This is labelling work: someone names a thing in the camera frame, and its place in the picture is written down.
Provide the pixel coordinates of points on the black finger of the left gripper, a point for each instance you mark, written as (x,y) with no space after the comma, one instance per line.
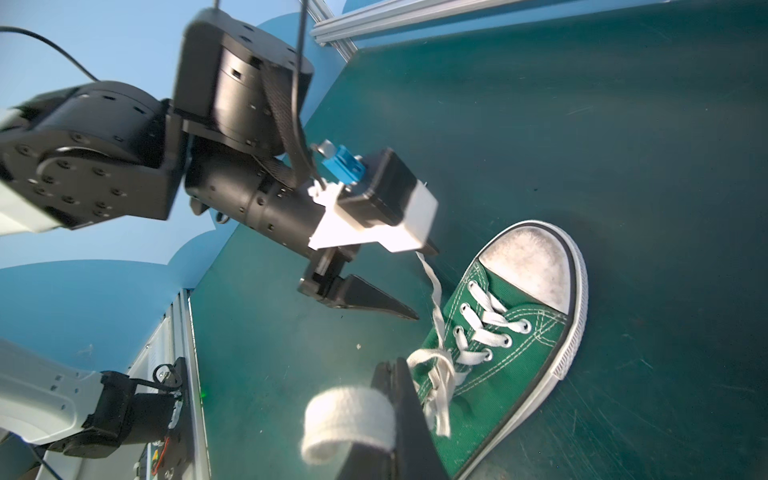
(355,293)
(429,249)

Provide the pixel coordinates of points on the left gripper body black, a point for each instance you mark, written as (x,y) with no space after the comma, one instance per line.
(236,186)

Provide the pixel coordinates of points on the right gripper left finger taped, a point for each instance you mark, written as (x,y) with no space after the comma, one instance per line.
(357,419)

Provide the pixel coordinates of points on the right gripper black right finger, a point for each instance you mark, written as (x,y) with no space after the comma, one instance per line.
(415,455)

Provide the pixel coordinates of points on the green canvas sneaker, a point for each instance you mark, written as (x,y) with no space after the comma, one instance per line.
(539,274)

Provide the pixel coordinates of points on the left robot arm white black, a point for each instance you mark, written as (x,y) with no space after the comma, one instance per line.
(231,137)

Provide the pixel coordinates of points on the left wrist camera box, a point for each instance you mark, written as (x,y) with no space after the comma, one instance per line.
(375,199)

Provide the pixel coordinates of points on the front aluminium rail bed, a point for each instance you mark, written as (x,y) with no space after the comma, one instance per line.
(146,423)

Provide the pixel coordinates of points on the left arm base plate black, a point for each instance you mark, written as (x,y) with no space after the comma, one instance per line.
(170,454)

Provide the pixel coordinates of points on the back aluminium frame bar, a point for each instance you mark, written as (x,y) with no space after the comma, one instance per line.
(389,15)

